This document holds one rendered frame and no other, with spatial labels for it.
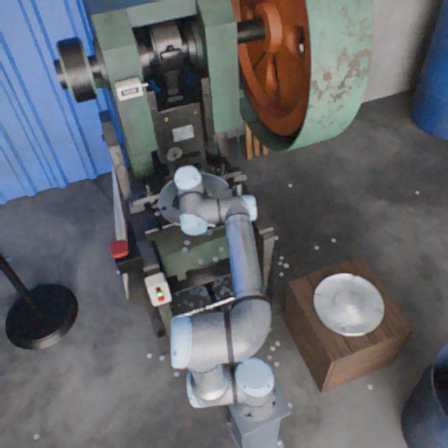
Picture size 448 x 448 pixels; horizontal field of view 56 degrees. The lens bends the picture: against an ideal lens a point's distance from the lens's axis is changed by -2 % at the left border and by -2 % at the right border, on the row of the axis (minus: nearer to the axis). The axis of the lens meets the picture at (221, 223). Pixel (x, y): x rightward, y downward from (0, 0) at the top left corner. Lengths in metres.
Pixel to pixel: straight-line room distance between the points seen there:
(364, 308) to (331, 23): 1.17
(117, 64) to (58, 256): 1.63
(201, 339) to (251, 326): 0.11
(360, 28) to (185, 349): 0.89
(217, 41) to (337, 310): 1.15
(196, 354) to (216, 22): 0.90
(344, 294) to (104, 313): 1.23
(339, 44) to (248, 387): 0.99
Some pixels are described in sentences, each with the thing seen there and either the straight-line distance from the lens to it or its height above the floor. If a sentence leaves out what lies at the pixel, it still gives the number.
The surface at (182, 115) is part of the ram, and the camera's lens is 1.46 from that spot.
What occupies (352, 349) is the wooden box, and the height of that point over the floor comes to 0.35.
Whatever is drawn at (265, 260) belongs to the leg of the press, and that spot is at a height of 0.48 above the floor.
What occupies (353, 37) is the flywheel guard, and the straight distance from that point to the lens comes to 1.20.
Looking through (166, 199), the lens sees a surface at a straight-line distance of 1.67.
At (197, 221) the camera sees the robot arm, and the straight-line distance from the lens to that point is 1.19.
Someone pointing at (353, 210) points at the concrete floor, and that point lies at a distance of 2.73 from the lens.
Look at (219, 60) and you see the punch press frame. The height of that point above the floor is 1.32.
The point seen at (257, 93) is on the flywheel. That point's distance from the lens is 1.72.
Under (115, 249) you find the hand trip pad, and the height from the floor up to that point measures 0.76.
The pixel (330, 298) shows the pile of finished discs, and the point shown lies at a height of 0.36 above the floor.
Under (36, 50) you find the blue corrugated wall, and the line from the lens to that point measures 2.61.
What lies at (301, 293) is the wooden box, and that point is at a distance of 1.89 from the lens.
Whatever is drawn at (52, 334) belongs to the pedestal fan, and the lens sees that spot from 2.36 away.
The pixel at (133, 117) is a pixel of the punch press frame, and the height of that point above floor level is 1.21.
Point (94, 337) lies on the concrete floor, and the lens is 2.31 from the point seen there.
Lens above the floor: 1.95
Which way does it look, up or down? 49 degrees down
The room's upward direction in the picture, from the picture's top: 5 degrees counter-clockwise
